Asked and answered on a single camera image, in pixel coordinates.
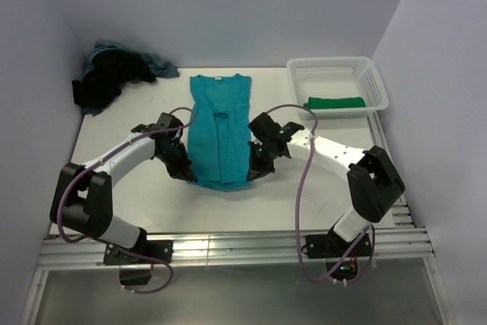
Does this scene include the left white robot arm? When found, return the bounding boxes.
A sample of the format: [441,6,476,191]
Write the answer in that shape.
[49,113,196,263]

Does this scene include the grey-blue t-shirt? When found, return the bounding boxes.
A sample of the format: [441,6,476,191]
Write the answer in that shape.
[83,39,180,78]

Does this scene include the white plastic basket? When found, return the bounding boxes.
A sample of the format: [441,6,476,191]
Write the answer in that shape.
[287,56,389,119]

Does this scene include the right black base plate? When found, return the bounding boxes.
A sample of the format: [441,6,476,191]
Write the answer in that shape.
[301,232,371,259]

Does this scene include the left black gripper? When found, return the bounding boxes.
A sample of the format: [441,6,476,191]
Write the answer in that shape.
[155,142,196,183]

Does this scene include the teal t-shirt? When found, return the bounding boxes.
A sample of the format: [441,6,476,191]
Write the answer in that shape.
[187,74,252,192]

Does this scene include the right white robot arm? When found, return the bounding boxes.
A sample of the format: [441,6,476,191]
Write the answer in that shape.
[247,113,406,259]

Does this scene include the aluminium rail frame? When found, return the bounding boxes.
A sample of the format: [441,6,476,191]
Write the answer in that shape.
[40,105,432,270]

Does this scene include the rolled green t-shirt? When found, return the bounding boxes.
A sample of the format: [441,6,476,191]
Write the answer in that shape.
[303,97,366,110]

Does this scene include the black t-shirt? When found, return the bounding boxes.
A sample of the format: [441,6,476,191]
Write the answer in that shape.
[72,49,156,115]

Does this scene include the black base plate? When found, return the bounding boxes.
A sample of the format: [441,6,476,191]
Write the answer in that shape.
[301,232,371,259]
[103,240,173,266]

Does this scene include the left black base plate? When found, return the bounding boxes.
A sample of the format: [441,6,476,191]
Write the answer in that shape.
[103,240,173,266]

